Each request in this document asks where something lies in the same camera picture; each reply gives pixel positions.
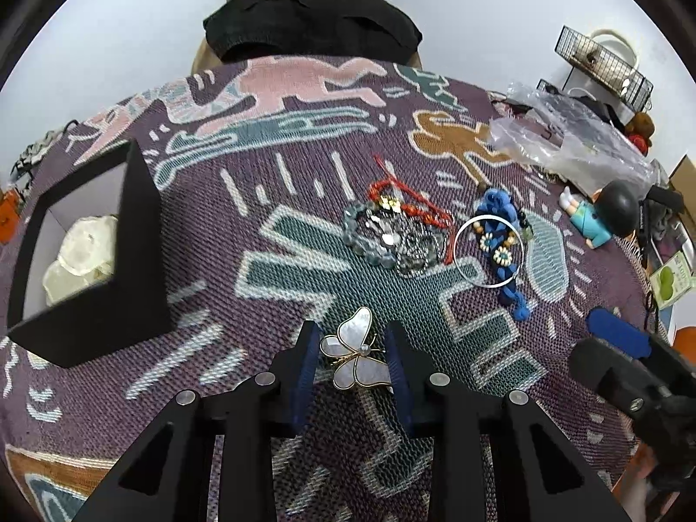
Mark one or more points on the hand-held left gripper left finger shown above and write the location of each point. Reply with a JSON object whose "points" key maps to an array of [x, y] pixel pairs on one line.
{"points": [[307, 370]]}

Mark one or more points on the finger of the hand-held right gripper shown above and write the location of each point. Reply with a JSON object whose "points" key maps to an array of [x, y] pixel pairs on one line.
{"points": [[620, 331]]}

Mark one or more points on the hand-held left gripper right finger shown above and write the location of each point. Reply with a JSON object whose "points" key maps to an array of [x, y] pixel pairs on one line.
{"points": [[399, 375]]}

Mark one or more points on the white butterfly brooch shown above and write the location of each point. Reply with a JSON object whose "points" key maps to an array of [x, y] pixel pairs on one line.
{"points": [[353, 372]]}

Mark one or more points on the white bangle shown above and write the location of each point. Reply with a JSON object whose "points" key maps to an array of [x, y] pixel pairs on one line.
{"points": [[468, 276]]}

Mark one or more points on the flower bead earrings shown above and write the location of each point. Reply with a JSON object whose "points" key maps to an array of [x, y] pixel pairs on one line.
{"points": [[503, 254]]}

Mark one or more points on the gold charm earrings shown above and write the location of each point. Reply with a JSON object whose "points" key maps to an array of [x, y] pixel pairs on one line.
{"points": [[390, 204]]}

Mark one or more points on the black jewelry box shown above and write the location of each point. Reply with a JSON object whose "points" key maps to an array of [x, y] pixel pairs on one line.
{"points": [[136, 283]]}

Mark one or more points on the white shell ornament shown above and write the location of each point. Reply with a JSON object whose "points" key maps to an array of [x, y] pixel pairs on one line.
{"points": [[81, 250]]}

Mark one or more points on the person's right hand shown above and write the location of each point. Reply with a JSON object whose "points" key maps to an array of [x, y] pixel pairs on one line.
{"points": [[639, 495]]}

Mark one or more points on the green box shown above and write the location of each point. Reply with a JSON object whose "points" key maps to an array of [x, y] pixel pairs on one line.
{"points": [[674, 283]]}

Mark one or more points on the black-haired doll figurine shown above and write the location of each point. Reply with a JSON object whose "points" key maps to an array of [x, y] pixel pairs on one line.
{"points": [[617, 204]]}

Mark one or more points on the printed purple blanket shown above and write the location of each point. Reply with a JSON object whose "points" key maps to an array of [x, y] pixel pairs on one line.
{"points": [[217, 228]]}

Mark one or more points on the cardboard box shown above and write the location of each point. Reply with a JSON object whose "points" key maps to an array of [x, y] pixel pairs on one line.
{"points": [[686, 174]]}

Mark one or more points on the clear plastic bag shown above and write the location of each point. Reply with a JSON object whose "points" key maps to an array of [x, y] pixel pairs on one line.
{"points": [[576, 141]]}

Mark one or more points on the brown stuffed toy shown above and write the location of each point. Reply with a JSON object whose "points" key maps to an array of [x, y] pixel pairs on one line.
{"points": [[640, 130]]}

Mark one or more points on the white handbag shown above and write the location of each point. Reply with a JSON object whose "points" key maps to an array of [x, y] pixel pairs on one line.
{"points": [[609, 60]]}

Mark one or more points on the orange box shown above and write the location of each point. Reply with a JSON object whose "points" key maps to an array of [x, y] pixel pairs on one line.
{"points": [[8, 217]]}

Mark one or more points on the black cloth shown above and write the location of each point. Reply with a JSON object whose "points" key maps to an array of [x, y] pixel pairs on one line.
{"points": [[310, 22]]}

